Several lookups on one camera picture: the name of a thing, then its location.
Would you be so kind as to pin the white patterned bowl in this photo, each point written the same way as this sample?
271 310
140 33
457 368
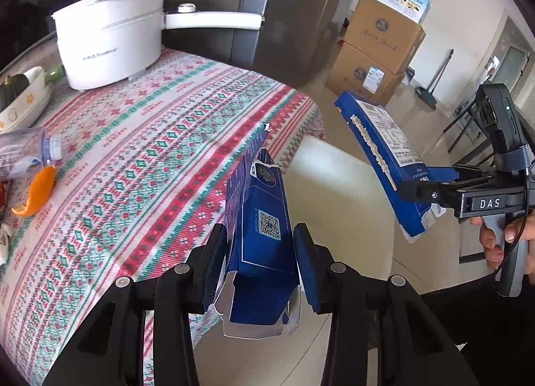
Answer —
29 106

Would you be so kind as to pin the crumpled white tissue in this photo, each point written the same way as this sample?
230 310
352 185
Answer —
5 241

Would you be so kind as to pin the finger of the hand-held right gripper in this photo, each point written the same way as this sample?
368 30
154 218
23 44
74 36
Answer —
430 193
468 172

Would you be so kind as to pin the grey refrigerator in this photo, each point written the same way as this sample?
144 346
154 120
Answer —
271 14

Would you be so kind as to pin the dark green pumpkin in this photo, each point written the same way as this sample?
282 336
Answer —
12 91

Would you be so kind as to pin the clear plastic bottle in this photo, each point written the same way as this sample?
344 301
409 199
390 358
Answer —
29 152

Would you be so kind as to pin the white electric pot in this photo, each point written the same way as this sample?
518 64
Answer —
108 47

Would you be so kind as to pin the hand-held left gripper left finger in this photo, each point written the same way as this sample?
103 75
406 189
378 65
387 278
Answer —
211 264

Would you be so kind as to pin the cardboard box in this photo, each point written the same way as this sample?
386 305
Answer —
384 39
355 76

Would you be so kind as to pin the black chair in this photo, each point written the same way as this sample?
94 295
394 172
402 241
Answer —
470 118

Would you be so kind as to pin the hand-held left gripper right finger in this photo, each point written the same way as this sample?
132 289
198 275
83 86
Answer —
307 269

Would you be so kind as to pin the green cucumber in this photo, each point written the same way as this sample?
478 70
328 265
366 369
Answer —
54 74

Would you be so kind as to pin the small blue carton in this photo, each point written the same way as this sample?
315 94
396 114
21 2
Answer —
259 244

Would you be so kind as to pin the orange peel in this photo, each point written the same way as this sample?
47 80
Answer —
37 191

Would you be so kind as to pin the person's right hand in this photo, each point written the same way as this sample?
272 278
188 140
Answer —
491 248

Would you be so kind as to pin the large blue carton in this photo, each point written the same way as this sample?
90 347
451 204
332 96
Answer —
384 135

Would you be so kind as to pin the green broom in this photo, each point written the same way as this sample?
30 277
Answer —
428 95

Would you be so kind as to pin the person's dark pants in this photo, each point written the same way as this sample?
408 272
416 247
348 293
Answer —
480 327

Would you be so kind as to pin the white framed door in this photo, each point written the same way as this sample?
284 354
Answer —
512 64

